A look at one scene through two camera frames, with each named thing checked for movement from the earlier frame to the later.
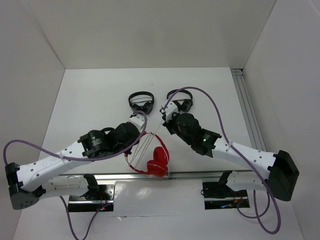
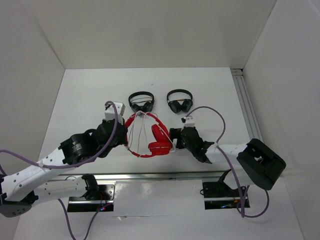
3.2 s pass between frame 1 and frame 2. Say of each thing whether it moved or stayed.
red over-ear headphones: moved
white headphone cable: moved
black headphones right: stayed
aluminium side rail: stayed
